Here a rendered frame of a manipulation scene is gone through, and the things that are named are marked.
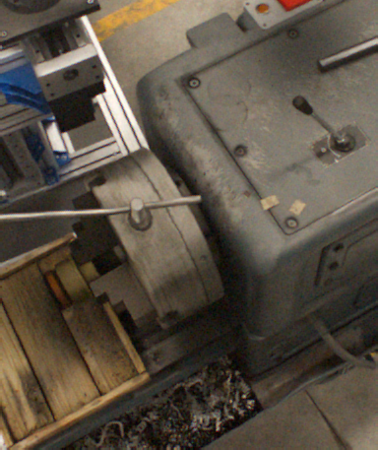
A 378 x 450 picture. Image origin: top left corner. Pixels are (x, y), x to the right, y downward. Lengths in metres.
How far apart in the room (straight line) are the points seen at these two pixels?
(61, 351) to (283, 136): 0.63
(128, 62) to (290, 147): 1.77
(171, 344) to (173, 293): 0.29
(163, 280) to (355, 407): 1.27
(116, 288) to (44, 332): 0.29
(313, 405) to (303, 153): 1.27
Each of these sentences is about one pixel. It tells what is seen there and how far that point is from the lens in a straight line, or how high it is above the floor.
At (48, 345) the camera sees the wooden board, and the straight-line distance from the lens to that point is 1.51.
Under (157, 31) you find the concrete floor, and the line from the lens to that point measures 3.00.
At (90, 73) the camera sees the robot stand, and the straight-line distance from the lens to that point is 1.56.
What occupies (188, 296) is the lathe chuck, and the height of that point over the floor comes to 1.13.
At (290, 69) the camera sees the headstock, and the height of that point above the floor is 1.25.
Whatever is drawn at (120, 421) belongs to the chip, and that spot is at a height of 0.54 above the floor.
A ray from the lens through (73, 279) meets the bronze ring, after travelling 1.29.
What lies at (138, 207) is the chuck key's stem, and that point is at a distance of 1.10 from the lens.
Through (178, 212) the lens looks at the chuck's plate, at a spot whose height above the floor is 1.23.
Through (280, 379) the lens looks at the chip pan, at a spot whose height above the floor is 0.54.
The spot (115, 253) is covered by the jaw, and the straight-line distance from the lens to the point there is 1.36.
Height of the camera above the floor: 2.30
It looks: 63 degrees down
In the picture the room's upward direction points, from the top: 9 degrees counter-clockwise
